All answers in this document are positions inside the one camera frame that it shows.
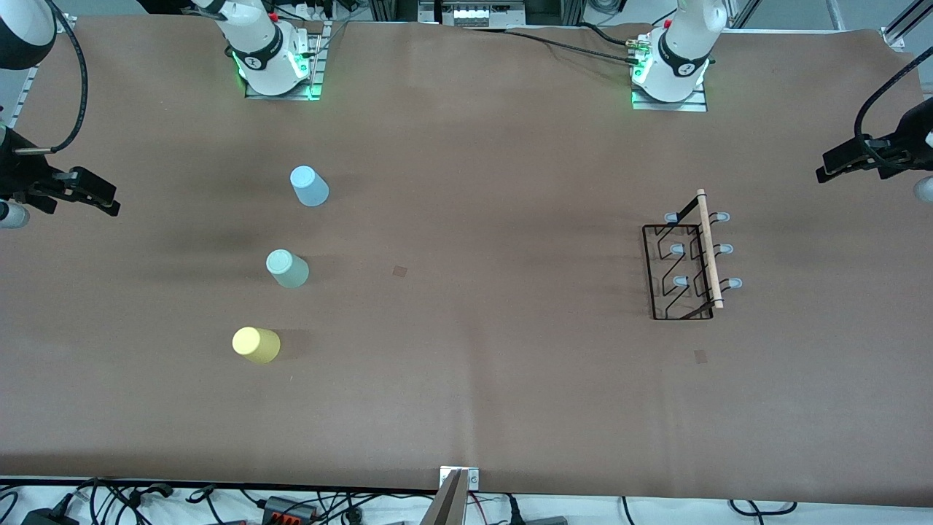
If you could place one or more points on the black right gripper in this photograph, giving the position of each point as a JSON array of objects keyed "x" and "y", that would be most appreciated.
[{"x": 20, "y": 172}]

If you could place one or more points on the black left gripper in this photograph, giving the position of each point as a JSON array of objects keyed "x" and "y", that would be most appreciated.
[{"x": 907, "y": 144}]

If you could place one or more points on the pale green cup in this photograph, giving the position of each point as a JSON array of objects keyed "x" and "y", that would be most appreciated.
[{"x": 288, "y": 268}]

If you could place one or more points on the yellow cup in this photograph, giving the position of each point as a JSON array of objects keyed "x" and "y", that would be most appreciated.
[{"x": 255, "y": 345}]

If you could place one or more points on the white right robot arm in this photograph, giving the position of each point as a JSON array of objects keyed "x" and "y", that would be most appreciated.
[{"x": 255, "y": 44}]

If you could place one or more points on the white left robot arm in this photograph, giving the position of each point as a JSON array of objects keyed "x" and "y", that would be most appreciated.
[{"x": 678, "y": 51}]

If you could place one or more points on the light blue cup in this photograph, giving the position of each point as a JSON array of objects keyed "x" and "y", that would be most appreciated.
[{"x": 310, "y": 187}]

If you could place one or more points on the black power adapter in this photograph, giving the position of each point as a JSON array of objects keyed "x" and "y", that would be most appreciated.
[{"x": 47, "y": 516}]

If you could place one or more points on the black orange power strip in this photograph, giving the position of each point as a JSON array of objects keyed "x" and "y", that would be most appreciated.
[{"x": 288, "y": 508}]

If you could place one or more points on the grey power strip box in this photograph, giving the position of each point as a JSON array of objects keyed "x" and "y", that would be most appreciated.
[{"x": 470, "y": 13}]

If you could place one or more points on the large table cover sheet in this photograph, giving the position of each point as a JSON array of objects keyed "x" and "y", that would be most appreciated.
[{"x": 510, "y": 408}]

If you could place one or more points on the perforated aluminium side rail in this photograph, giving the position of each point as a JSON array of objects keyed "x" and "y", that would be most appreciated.
[{"x": 23, "y": 98}]

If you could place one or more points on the aluminium frame profile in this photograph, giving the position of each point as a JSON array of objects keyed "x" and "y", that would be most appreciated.
[{"x": 904, "y": 25}]

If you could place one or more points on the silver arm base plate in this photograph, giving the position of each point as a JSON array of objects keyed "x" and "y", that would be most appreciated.
[
  {"x": 696, "y": 103},
  {"x": 313, "y": 73}
]

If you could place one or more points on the grey camera mount bar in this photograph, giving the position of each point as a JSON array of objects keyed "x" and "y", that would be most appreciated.
[{"x": 446, "y": 503}]

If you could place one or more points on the silver camera mount bracket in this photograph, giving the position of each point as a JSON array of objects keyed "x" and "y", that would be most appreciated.
[{"x": 472, "y": 477}]

